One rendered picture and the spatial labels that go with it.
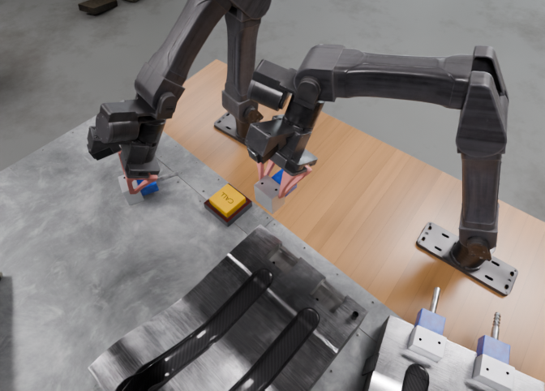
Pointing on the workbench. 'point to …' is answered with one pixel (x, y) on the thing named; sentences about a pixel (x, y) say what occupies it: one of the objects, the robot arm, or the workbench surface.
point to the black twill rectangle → (370, 364)
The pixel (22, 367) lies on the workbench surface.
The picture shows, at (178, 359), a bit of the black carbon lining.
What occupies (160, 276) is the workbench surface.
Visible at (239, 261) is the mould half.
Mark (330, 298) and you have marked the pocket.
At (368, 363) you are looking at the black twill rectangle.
